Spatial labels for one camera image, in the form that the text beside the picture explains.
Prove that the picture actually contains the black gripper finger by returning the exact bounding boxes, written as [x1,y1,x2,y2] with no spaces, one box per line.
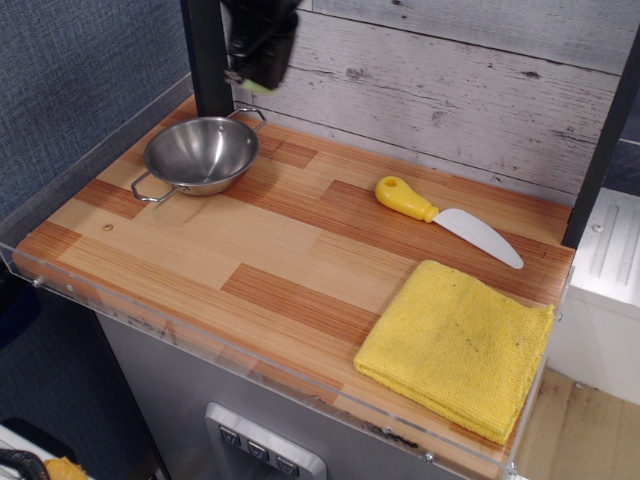
[224,57,249,85]
[248,24,297,89]

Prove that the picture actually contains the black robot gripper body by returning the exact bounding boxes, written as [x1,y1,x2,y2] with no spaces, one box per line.
[221,0,300,59]

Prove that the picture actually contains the light green toy broccoli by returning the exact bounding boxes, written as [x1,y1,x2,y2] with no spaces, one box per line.
[240,79,277,96]

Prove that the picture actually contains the small steel bowl with handles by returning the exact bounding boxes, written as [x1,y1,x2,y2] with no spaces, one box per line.
[131,108,267,203]

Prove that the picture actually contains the yellow folded cloth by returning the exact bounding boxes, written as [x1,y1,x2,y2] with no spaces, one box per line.
[353,261,555,445]

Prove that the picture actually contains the clear acrylic table guard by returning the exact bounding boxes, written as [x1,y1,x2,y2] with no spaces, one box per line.
[0,72,576,480]

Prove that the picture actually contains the grey toy fridge cabinet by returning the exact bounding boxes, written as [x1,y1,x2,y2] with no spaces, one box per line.
[99,316,509,479]

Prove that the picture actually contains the silver dispenser button panel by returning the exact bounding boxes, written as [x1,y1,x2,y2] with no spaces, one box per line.
[205,402,328,479]

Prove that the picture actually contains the white ribbed side platform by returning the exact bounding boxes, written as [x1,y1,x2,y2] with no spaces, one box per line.
[548,188,639,404]

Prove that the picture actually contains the yellow object bottom left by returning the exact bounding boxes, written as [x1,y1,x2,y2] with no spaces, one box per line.
[44,457,89,480]

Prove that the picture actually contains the black left vertical post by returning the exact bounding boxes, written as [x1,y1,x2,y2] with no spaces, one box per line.
[180,0,234,117]

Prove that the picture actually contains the black vertical post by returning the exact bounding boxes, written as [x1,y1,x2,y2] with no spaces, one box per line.
[180,0,234,117]
[562,1,639,248]

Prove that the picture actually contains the yellow handled white toy knife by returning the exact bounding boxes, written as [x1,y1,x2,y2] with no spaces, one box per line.
[374,176,524,270]

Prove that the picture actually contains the black right vertical post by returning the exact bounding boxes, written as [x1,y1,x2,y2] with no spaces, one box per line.
[562,1,639,248]

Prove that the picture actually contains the black cable bundle bottom left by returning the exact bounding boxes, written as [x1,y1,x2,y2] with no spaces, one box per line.
[0,448,51,480]

